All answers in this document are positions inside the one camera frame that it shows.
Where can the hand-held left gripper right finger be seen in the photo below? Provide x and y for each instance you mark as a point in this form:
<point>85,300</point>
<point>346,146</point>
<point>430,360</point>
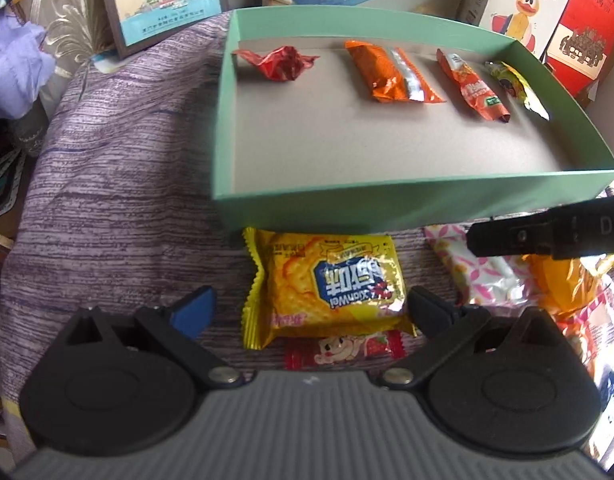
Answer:
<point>429,312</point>

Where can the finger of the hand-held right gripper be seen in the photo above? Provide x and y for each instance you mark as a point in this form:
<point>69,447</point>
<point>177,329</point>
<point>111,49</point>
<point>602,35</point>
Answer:
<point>512,237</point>

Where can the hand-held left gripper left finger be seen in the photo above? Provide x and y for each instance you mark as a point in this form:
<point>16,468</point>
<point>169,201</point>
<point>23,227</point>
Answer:
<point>194,310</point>

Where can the pink floral white packet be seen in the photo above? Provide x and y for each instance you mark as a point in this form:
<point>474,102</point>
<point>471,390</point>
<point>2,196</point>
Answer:
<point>479,272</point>

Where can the orange yellow snack packet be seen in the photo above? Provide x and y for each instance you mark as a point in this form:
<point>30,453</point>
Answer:
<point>567,282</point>

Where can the red white candy packet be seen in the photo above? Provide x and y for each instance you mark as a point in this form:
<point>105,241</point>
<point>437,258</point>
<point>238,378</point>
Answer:
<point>337,352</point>

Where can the yellow cracker packet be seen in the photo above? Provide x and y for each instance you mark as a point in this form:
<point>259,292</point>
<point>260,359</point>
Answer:
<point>327,285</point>

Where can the green cardboard box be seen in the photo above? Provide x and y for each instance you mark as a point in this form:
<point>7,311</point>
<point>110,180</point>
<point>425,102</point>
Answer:
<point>337,135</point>

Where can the long orange snack packet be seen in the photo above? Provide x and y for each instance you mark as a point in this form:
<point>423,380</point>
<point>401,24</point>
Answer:
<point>474,90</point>

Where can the yellow green snack packet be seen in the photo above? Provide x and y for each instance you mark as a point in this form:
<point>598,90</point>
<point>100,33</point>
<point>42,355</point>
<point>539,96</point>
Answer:
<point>514,82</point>

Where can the red gift bag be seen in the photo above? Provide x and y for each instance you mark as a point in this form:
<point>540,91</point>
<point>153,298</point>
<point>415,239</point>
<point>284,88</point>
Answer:
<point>587,30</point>

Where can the white duck toy box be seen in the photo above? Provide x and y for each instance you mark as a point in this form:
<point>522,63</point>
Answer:
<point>522,10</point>

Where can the dark patterned cloth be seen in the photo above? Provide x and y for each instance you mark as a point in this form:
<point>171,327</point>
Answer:
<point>4,180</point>

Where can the crumpled red candy wrapper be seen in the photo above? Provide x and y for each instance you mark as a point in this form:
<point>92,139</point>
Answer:
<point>279,62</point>

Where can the blue white booklet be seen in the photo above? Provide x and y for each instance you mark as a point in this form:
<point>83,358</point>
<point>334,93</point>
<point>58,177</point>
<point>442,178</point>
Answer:
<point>104,62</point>

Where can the lavender cloth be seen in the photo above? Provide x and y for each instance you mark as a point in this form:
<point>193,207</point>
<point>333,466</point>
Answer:
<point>14,70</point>

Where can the embroidered lace curtain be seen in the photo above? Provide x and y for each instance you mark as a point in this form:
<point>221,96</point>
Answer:
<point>72,25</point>

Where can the brown framed pastry box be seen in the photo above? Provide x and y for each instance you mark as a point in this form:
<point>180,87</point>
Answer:
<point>162,0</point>

